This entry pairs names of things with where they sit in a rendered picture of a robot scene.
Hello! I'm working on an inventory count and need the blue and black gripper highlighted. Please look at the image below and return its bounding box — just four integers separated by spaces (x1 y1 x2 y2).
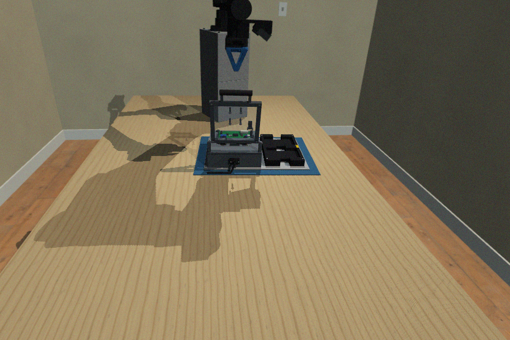
225 17 248 72

